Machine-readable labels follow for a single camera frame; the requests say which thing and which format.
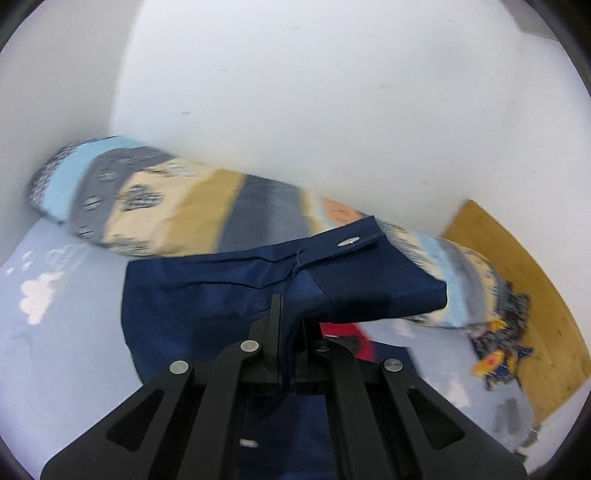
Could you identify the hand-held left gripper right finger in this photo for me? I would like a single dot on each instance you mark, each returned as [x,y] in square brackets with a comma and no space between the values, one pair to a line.
[306,350]

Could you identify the long patchwork pillow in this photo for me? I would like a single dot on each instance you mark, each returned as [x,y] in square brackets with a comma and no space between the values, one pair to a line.
[207,207]

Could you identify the navy blue work jacket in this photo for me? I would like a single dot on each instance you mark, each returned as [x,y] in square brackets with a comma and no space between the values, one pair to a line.
[207,295]

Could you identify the light blue cloud-print bed sheet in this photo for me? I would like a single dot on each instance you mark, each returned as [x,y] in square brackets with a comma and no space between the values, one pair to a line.
[69,350]

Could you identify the red cloth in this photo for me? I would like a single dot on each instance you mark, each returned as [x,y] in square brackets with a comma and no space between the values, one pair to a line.
[344,334]

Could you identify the dark multicoloured patterned cloth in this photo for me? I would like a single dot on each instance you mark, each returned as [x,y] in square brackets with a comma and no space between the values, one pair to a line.
[501,341]

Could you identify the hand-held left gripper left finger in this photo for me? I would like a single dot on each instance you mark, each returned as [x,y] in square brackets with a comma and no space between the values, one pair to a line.
[275,332]

